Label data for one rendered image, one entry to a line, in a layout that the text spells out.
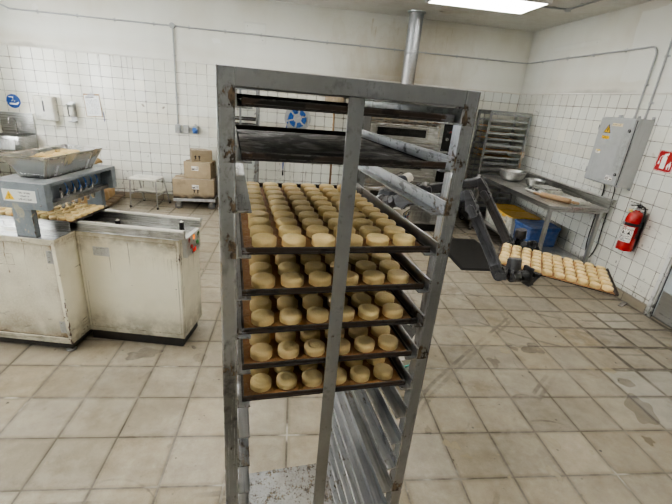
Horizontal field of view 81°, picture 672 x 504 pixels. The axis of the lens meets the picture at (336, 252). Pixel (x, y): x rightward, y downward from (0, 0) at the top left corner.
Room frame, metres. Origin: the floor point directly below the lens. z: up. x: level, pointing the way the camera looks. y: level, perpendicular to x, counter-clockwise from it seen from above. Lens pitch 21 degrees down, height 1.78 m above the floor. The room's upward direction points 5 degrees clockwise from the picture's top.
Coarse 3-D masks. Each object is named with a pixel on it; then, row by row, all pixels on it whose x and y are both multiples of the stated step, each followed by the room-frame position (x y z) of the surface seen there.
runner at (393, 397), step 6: (384, 390) 0.90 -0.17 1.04; (390, 390) 0.90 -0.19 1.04; (396, 390) 0.87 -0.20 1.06; (390, 396) 0.87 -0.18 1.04; (396, 396) 0.86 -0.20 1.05; (390, 402) 0.85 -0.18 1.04; (396, 402) 0.85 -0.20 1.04; (402, 402) 0.83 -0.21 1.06; (396, 408) 0.83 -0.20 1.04; (402, 408) 0.82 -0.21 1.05; (396, 414) 0.81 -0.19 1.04; (402, 414) 0.81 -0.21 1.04
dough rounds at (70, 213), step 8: (0, 208) 2.48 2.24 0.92; (8, 208) 2.49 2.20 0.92; (56, 208) 2.59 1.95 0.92; (64, 208) 2.60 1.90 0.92; (72, 208) 2.62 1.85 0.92; (80, 208) 2.66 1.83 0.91; (88, 208) 2.66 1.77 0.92; (96, 208) 2.66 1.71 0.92; (40, 216) 2.41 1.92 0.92; (48, 216) 2.43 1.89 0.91; (56, 216) 2.43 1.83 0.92; (64, 216) 2.44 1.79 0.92; (72, 216) 2.49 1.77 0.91; (80, 216) 2.48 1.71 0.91
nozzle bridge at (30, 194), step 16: (16, 176) 2.36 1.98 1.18; (64, 176) 2.47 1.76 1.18; (80, 176) 2.54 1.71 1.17; (112, 176) 2.89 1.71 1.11; (0, 192) 2.22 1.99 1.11; (16, 192) 2.22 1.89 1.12; (32, 192) 2.22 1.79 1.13; (48, 192) 2.25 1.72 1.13; (64, 192) 2.49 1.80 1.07; (80, 192) 2.59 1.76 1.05; (96, 192) 2.90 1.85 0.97; (16, 208) 2.23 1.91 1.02; (32, 208) 2.22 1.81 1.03; (48, 208) 2.22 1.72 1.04; (16, 224) 2.22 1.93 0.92; (32, 224) 2.22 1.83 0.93
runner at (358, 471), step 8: (336, 400) 1.35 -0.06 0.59; (336, 408) 1.30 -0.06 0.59; (336, 416) 1.26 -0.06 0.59; (344, 424) 1.22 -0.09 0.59; (344, 432) 1.18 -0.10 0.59; (344, 440) 1.14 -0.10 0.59; (352, 448) 1.10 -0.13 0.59; (352, 456) 1.07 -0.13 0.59; (352, 464) 1.04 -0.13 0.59; (360, 464) 1.03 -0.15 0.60; (360, 472) 1.01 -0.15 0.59; (360, 480) 0.98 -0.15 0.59; (360, 488) 0.95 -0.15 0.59; (368, 488) 0.94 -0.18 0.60; (368, 496) 0.92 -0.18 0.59
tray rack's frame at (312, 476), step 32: (224, 96) 0.68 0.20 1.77; (352, 96) 0.74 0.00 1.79; (384, 96) 0.76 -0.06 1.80; (416, 96) 0.78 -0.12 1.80; (448, 96) 0.79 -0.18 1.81; (224, 128) 0.68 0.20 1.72; (352, 128) 0.75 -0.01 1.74; (224, 160) 0.68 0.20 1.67; (352, 160) 0.75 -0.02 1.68; (224, 192) 0.68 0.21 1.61; (352, 192) 0.76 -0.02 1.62; (448, 192) 0.81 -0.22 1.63; (224, 224) 0.68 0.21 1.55; (448, 224) 0.81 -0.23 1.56; (224, 256) 0.68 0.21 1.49; (224, 288) 0.68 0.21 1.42; (224, 320) 0.68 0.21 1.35; (224, 352) 0.68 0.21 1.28; (224, 384) 0.68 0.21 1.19; (416, 384) 0.81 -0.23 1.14; (224, 416) 0.68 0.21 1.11; (224, 448) 0.68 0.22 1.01; (320, 448) 0.75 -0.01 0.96; (256, 480) 1.29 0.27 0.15; (288, 480) 1.30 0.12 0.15; (320, 480) 0.75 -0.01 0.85
